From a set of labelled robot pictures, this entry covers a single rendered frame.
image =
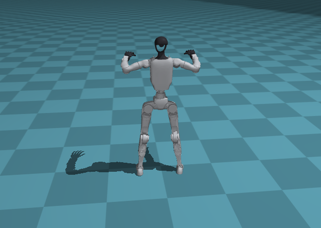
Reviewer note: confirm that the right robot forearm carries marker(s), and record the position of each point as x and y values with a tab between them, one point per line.
195	60

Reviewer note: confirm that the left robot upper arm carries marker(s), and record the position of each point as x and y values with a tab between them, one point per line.
137	65

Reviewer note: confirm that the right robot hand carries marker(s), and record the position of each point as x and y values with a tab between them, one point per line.
190	52

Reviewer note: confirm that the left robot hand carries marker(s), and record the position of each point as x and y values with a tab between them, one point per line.
129	54

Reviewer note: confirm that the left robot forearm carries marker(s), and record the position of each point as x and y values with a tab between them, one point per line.
124	62

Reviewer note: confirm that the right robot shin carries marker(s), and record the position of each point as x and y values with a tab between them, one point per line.
177	150

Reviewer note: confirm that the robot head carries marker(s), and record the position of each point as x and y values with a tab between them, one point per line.
161	41

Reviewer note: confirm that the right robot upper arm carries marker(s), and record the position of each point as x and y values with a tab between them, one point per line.
185	65

